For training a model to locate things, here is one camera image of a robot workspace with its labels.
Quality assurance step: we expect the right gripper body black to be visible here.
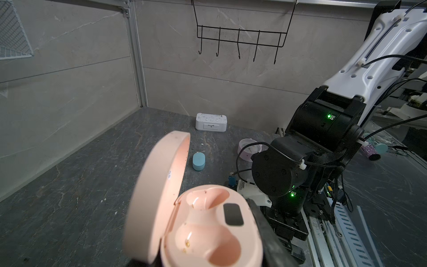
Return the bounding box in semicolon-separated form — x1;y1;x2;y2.
260;206;309;264

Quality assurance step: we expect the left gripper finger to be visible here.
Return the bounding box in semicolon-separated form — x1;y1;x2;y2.
246;199;299;267

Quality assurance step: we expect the peach earbud charging case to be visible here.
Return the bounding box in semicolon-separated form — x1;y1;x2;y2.
123;131;263;267

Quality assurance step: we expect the blue earbud charging case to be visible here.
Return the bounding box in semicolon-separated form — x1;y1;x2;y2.
192;152;206;171

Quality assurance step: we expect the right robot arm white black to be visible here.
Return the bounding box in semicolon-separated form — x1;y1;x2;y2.
251;1;427;267

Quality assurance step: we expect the white power strip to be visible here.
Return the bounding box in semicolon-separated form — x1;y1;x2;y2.
195;113;228;132

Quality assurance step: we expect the black wire hook rack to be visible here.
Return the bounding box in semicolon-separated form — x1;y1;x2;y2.
191;1;299;64

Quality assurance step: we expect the white wire mesh basket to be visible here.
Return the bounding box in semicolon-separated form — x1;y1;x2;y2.
0;1;34;61

